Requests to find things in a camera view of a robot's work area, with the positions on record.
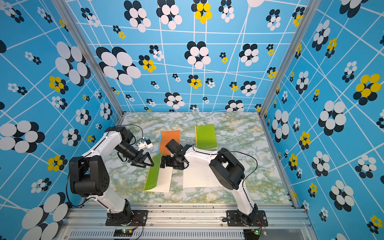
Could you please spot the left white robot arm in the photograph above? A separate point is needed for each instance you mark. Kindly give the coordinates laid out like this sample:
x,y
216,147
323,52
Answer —
x,y
88,176

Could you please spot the controller board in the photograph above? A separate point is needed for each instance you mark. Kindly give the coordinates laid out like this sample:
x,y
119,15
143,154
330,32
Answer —
x,y
252,234
122,233

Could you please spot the left controller board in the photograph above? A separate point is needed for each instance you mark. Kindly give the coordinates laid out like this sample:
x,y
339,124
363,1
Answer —
x,y
122,233

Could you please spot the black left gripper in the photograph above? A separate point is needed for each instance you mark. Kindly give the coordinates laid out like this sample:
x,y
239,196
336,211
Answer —
x,y
144,164

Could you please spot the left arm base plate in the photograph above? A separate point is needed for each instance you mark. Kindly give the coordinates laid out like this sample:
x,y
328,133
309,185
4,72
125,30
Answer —
x,y
131,218

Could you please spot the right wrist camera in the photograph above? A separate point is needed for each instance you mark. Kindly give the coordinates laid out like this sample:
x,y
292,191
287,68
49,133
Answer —
x,y
174,147

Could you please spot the right controller board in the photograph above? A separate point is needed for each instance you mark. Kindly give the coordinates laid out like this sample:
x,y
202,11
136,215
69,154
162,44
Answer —
x,y
252,234

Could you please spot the orange cover notebook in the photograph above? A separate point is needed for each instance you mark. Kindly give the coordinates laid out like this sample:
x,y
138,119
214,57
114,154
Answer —
x,y
166,137

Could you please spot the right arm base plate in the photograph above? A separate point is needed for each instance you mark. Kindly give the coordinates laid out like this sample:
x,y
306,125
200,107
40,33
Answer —
x,y
238,219

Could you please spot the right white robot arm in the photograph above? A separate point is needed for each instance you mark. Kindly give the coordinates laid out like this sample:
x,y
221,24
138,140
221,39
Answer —
x,y
226,168

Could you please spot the aluminium frame rail front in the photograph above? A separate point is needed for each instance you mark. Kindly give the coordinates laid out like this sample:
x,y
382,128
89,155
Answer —
x,y
188,222

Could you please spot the lined notebook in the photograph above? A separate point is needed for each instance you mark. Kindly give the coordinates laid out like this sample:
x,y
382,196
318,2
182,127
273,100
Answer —
x,y
199,175

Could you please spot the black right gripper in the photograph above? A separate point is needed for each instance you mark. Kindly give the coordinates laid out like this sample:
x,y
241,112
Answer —
x,y
168,163

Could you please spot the green cover notebook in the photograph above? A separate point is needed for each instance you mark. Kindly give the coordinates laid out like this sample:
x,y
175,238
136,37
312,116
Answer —
x,y
206,137
158,179

